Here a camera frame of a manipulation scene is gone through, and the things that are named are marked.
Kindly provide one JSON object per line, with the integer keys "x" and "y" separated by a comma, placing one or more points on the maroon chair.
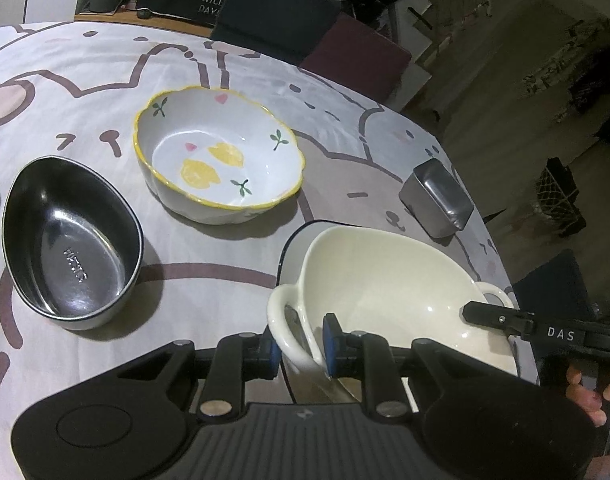
{"x": 359, "y": 58}

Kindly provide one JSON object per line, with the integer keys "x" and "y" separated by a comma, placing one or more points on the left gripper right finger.
{"x": 371, "y": 360}

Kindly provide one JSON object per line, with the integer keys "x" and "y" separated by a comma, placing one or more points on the square stainless steel dish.
{"x": 436, "y": 199}

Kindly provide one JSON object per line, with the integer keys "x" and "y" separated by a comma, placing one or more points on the cream two-handled ceramic bowl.
{"x": 382, "y": 283}

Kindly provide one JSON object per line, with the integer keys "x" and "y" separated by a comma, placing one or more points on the white lemon pattern bowl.
{"x": 215, "y": 157}

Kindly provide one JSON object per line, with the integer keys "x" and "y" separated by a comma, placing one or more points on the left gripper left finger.
{"x": 237, "y": 360}

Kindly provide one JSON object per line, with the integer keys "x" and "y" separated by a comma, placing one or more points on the navy blue chair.
{"x": 287, "y": 30}

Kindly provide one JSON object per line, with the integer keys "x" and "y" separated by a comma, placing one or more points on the right human hand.
{"x": 589, "y": 401}

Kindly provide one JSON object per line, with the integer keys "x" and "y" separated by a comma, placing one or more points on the cartoon bear tablecloth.
{"x": 77, "y": 89}

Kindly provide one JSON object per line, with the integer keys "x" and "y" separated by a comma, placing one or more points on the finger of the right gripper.
{"x": 573, "y": 336}

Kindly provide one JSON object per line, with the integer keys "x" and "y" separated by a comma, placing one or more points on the black oval metal bowl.
{"x": 73, "y": 245}

